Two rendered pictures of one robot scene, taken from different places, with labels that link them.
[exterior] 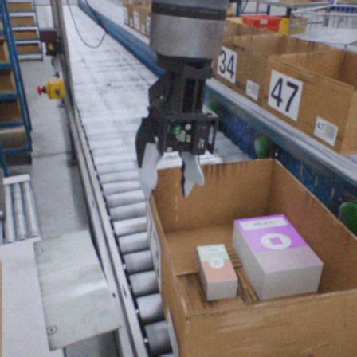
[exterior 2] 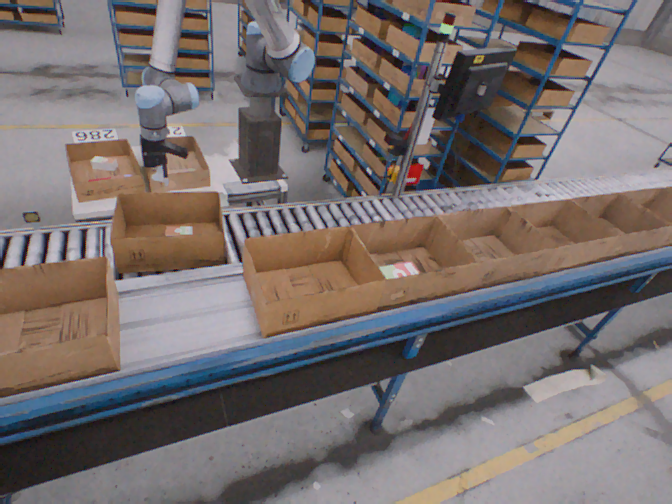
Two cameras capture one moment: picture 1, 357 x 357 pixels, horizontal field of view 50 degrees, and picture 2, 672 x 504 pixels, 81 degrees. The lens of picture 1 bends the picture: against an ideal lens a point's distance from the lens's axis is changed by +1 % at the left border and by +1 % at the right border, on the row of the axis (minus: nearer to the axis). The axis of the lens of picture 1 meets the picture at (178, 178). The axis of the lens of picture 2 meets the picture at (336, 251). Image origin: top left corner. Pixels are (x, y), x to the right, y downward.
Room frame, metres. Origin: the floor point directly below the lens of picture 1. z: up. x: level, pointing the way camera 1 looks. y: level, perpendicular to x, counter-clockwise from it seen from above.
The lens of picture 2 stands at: (0.94, -1.42, 1.90)
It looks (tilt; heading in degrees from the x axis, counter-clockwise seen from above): 40 degrees down; 78
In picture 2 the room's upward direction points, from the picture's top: 12 degrees clockwise
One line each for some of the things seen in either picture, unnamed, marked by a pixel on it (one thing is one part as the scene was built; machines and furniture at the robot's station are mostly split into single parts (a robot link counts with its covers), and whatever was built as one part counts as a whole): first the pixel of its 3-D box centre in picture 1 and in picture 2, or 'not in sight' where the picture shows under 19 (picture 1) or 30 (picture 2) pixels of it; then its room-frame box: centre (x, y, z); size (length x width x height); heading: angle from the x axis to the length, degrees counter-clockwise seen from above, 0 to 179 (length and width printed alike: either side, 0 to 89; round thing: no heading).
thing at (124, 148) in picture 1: (160, 147); (338, 237); (1.26, 0.07, 0.72); 0.52 x 0.05 x 0.05; 108
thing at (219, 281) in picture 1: (215, 271); (179, 234); (0.55, -0.07, 0.78); 0.10 x 0.06 x 0.05; 9
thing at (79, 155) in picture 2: not in sight; (104, 168); (0.12, 0.36, 0.80); 0.38 x 0.28 x 0.10; 116
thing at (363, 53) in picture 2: not in sight; (381, 54); (1.63, 1.65, 1.19); 0.40 x 0.30 x 0.10; 108
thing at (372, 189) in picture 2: not in sight; (384, 183); (1.76, 1.21, 0.39); 0.40 x 0.30 x 0.10; 108
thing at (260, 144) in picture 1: (260, 147); not in sight; (1.06, -0.25, 0.81); 0.07 x 0.01 x 0.07; 18
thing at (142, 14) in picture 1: (158, 21); (657, 217); (2.94, 0.14, 0.97); 0.39 x 0.29 x 0.17; 18
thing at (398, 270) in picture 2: not in sight; (398, 281); (1.41, -0.42, 0.92); 0.16 x 0.11 x 0.07; 19
